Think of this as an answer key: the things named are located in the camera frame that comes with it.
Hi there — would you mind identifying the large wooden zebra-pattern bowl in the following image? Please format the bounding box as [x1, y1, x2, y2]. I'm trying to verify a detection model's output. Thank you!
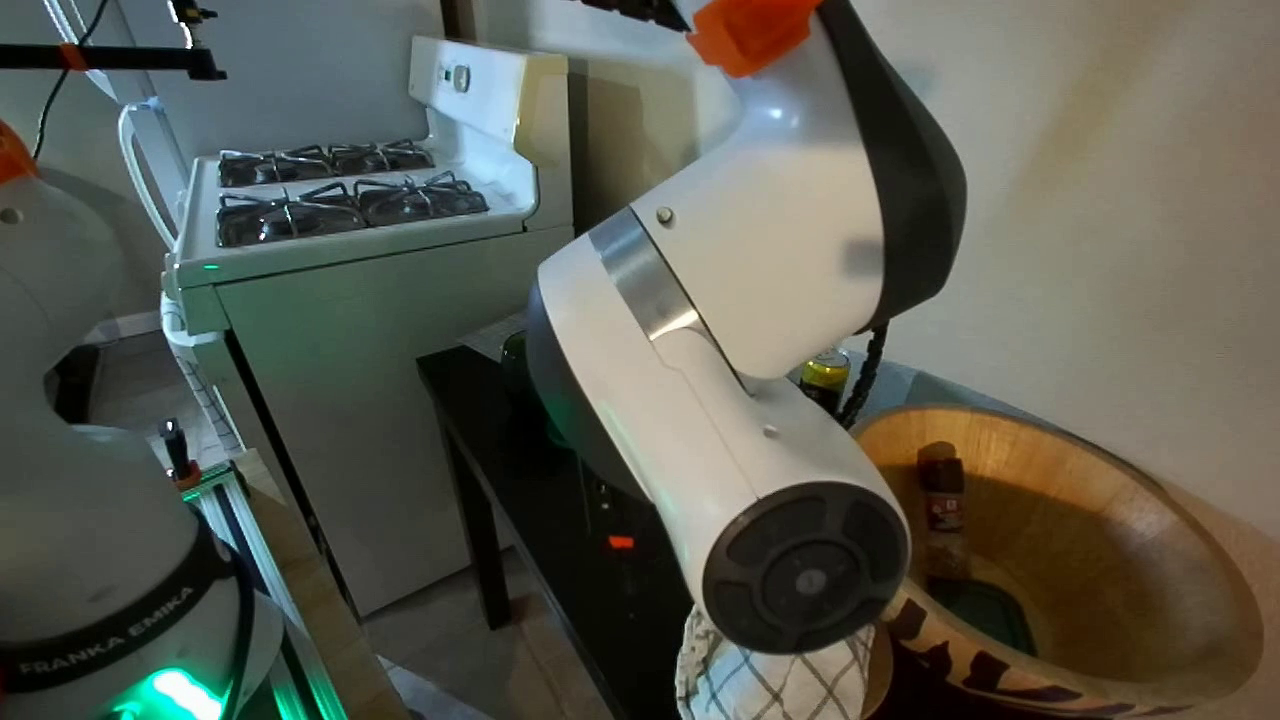
[853, 403, 1266, 720]

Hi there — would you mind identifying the black table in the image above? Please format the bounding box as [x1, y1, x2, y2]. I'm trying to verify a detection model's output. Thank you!
[415, 338, 702, 720]

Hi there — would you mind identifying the clear bottle with yellow liquid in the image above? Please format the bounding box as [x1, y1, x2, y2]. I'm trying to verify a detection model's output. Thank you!
[797, 348, 854, 403]

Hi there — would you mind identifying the white gas stove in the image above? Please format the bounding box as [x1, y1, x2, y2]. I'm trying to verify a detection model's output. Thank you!
[154, 36, 579, 621]

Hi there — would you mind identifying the black stove grate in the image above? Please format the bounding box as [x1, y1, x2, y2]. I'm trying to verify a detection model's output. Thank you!
[212, 172, 491, 251]
[215, 138, 440, 191]

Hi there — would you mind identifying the small brown bottle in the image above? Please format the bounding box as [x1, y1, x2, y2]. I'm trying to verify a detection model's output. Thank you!
[912, 439, 971, 580]

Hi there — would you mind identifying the white checkered dish cloth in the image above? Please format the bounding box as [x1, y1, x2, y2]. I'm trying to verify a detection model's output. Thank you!
[670, 606, 887, 720]

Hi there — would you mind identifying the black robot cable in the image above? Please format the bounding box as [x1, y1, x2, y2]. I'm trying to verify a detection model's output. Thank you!
[813, 0, 971, 431]

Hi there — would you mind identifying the orange arm strap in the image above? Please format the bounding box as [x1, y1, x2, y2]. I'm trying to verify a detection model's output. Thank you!
[0, 117, 40, 188]
[686, 0, 822, 82]

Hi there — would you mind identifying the aluminium frame robot table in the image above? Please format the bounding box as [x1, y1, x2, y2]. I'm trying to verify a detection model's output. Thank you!
[154, 424, 402, 720]

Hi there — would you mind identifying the small black red-tipped post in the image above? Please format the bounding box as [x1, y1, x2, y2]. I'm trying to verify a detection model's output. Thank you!
[154, 415, 204, 494]

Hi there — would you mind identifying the white cable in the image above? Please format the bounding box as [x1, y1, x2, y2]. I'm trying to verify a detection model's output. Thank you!
[117, 97, 183, 255]

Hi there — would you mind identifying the black camera stand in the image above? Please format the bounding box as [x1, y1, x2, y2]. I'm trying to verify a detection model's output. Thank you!
[0, 0, 231, 84]

